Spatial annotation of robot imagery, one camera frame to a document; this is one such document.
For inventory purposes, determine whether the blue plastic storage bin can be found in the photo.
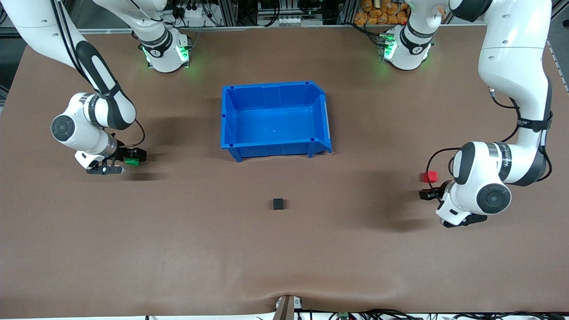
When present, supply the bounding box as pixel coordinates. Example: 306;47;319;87
220;80;333;163

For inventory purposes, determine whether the white power strip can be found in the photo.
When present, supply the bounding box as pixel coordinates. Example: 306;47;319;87
170;4;210;21

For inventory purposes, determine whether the brown table mat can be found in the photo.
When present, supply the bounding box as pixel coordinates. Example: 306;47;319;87
0;24;569;319

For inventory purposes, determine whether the pile of orange bags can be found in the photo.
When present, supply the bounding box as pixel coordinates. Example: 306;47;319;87
354;0;409;26

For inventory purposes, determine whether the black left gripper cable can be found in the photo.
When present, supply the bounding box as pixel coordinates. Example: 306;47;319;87
425;87;554;206

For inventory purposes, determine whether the aluminium table edge rail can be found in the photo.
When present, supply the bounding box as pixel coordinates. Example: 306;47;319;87
78;24;486;35

